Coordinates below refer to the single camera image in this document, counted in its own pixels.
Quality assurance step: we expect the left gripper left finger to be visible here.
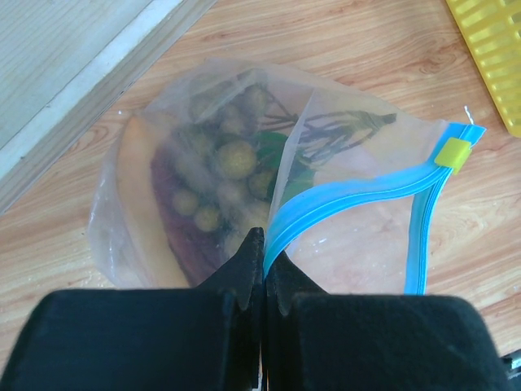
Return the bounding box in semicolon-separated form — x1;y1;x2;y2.
1;228;264;390

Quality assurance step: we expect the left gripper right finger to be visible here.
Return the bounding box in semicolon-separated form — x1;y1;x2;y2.
264;254;520;390

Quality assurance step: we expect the clear zip top bag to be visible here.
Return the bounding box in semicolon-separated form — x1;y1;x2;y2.
88;59;485;295

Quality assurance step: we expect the longan fruit bunch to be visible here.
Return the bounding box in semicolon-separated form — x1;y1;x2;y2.
169;85;396;244

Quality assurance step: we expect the wooden clothes rack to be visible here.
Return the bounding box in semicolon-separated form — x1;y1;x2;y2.
1;1;212;209

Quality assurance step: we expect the yellow plastic basket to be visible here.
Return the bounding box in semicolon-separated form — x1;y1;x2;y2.
446;0;520;138

